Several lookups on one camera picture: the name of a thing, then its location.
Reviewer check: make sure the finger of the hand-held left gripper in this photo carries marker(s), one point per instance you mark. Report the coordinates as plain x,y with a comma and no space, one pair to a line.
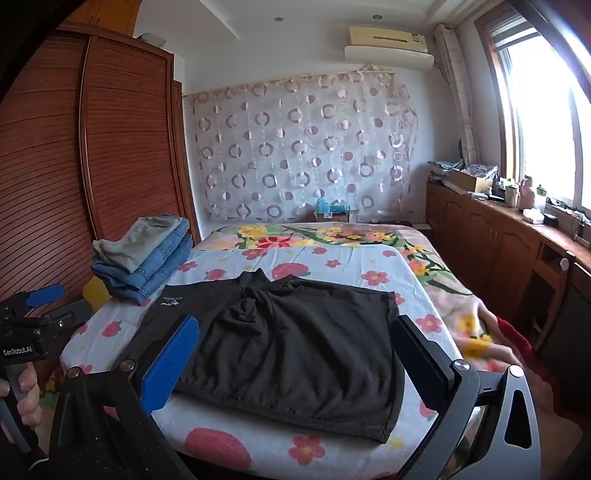
46,295
74,314

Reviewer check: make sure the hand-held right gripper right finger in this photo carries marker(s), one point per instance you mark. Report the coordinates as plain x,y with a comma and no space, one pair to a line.
418,355

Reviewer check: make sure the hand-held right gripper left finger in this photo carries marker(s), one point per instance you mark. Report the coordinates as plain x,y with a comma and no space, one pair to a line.
171,364

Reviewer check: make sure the folded grey pants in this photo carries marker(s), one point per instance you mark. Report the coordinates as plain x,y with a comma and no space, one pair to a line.
134,240

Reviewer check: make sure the person's left hand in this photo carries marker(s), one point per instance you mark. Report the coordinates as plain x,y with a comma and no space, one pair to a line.
30,392

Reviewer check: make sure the yellow plush toy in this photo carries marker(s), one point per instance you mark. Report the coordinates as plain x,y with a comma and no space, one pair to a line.
94,295

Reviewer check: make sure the red cloth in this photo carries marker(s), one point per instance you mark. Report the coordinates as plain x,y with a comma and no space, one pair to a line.
517,341

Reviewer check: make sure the folded blue jeans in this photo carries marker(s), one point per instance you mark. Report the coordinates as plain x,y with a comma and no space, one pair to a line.
178,258

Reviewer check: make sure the stack of folded clothes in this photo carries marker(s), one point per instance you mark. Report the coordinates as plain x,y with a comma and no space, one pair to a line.
178,233

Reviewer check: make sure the long wooden cabinet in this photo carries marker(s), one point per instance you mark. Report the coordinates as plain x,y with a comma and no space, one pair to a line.
485,230

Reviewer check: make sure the small cardboard box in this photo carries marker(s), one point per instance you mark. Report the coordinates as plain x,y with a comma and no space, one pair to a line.
330,217

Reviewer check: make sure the pink floral blanket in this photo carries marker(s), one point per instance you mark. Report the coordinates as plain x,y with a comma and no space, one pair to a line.
295,233

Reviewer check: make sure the wooden slatted wardrobe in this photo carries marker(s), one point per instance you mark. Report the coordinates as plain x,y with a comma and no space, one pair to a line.
124,138

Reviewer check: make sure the white tissue pack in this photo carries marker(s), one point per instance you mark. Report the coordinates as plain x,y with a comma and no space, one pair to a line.
534,217

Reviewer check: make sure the open cardboard box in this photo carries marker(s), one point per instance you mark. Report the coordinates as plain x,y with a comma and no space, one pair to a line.
466,180

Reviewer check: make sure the white cup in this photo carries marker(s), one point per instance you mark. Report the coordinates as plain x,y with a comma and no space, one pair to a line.
511,196

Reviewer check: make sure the stack of books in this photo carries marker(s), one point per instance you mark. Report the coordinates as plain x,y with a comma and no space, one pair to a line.
443,168

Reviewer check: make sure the small black box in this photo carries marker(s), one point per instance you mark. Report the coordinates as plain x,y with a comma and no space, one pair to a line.
551,219

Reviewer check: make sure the pink bottle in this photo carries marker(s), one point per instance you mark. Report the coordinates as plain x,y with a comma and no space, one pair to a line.
527,194

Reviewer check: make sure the circle-patterned sheer curtain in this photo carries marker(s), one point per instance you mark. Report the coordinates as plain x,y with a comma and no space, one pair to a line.
300,152

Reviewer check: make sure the wooden-framed window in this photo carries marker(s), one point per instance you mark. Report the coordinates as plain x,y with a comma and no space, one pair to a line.
540,115

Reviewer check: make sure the white storage box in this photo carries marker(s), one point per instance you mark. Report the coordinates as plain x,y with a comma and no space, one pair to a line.
152,39

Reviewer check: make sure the wooden overhead cabinet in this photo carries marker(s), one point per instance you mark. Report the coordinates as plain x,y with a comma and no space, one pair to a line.
106,14

